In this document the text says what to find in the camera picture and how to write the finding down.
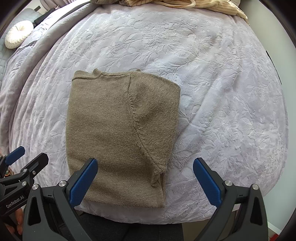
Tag grey quilted bedspread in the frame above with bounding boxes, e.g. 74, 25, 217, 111
0, 8, 41, 78

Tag round white pillow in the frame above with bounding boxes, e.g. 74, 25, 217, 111
5, 20, 33, 49

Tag black object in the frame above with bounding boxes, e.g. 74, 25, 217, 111
33, 10, 51, 25

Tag person's left hand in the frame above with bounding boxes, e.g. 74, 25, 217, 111
5, 207, 25, 241

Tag lavender embossed blanket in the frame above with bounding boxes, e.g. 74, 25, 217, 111
0, 0, 290, 227

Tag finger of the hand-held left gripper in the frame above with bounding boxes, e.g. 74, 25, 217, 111
0, 146, 25, 173
0, 152, 49, 194

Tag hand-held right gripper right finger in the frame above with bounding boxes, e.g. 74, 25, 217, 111
193, 158, 269, 241

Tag cream striped garment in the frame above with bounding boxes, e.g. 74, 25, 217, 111
120, 0, 249, 24

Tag olive knit sweater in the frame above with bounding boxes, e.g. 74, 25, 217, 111
65, 69, 181, 208

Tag person's dark trousers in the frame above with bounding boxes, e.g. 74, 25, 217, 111
76, 211, 186, 241

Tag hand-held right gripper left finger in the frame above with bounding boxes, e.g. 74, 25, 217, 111
22, 158, 99, 241

